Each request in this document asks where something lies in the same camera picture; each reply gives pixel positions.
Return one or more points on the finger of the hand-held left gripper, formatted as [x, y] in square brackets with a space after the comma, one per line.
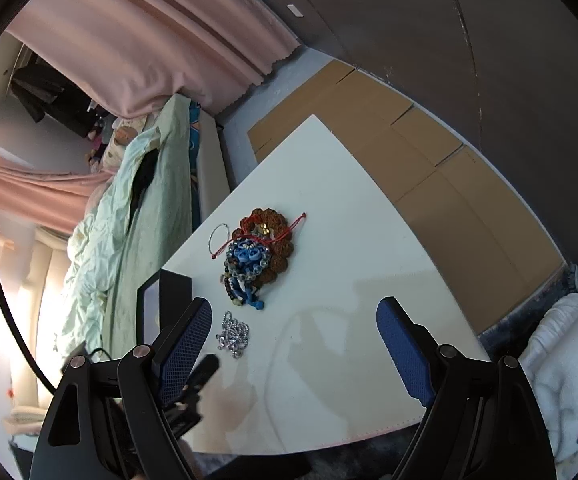
[208, 367]

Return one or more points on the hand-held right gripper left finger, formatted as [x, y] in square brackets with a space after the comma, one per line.
[186, 355]

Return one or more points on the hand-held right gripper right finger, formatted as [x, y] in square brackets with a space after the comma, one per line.
[404, 355]

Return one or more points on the black jewelry box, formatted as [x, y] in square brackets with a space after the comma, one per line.
[174, 295]

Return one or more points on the thin silver bangle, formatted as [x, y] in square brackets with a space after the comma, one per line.
[209, 241]

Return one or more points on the white cloth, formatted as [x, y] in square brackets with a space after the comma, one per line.
[559, 360]

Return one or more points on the bed with green duvet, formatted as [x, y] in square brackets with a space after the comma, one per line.
[159, 200]

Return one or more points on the flattened cardboard sheet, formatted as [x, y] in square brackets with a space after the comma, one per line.
[469, 210]

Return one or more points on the black garment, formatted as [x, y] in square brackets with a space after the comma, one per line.
[144, 175]

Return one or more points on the blue printed bed sheet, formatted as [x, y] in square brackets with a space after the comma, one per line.
[194, 135]

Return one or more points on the pile of stuffed toys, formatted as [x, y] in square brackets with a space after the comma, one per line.
[119, 137]

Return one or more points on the pink curtain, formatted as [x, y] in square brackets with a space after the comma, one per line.
[29, 190]
[144, 35]

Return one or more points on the hanging dark clothes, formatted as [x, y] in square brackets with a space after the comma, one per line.
[44, 90]

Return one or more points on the white bed frame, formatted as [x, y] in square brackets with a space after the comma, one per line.
[211, 160]

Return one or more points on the white wall socket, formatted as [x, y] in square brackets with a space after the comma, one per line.
[295, 10]

